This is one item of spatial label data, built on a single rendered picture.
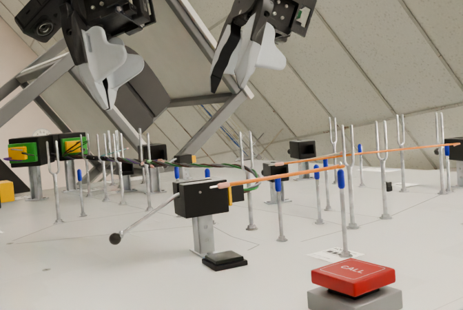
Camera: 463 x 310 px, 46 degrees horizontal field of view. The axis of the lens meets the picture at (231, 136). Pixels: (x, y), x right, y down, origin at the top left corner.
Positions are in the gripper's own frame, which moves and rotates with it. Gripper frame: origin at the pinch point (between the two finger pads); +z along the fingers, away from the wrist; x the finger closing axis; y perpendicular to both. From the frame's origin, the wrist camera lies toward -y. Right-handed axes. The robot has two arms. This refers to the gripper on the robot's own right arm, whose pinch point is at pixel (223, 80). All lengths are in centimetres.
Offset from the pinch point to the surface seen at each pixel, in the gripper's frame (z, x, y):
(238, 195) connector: 12.9, -1.5, 6.2
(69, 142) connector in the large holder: 12, 69, -5
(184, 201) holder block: 15.6, -1.9, -0.4
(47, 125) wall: -18, 762, 56
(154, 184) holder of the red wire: 15, 55, 14
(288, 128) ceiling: -70, 352, 208
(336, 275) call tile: 17.1, -25.6, 4.9
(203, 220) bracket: 17.0, -0.9, 3.1
